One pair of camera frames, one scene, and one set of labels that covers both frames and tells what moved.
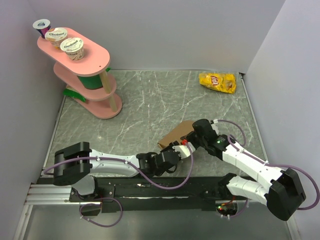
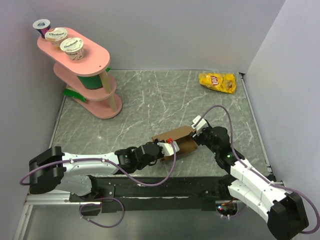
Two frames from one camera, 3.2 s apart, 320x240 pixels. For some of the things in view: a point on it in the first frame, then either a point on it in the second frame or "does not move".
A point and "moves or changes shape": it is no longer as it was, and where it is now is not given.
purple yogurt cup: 42,25 does not move
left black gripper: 170,146 -> 161,155
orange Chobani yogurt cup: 55,36 does not move
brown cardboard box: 183,128 moves or changes shape
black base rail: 136,194 does not move
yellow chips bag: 225,82 does not move
